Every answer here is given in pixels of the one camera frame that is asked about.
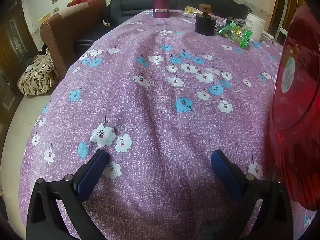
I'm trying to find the purple floral tablecloth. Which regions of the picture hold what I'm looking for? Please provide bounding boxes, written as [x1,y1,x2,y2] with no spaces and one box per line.
[19,9,318,240]

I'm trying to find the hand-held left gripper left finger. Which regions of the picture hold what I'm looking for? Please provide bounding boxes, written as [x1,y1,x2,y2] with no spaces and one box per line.
[26,149,110,240]

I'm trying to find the green plastic wrapper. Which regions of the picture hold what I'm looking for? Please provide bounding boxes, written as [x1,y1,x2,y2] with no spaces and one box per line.
[217,21,254,49]

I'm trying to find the white plastic jar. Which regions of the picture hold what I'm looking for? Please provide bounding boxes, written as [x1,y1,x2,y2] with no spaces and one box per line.
[244,12,266,41]

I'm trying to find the black jar with wooden cork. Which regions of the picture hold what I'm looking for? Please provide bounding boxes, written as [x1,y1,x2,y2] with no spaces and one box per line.
[195,4,216,36]

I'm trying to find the brown armchair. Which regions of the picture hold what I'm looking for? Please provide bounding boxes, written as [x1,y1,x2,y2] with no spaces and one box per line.
[39,0,107,73]

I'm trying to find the brown patterned cushion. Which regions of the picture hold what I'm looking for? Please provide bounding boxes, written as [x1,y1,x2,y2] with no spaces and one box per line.
[17,52,60,96]

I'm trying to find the yellow packet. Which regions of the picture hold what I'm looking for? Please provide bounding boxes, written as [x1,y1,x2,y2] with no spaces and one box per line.
[182,6,200,18]

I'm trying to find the red and yellow papers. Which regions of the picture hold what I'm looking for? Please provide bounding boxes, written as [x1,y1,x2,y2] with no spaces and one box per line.
[67,0,93,7]

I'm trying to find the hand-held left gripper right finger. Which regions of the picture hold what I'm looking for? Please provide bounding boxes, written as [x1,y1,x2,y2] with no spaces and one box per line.
[211,149,294,240]

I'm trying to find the large red scalloped plate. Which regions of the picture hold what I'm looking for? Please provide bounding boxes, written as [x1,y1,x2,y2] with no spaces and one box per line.
[269,4,320,210]

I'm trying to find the small black device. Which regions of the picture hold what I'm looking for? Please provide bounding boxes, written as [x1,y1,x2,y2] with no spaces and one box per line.
[224,17,247,28]

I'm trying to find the dark wooden glass cabinet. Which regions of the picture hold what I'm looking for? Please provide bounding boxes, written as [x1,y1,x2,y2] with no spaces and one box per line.
[0,0,40,130]

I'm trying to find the black leather sofa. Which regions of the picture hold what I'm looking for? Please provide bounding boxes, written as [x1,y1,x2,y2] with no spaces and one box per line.
[75,0,253,53]

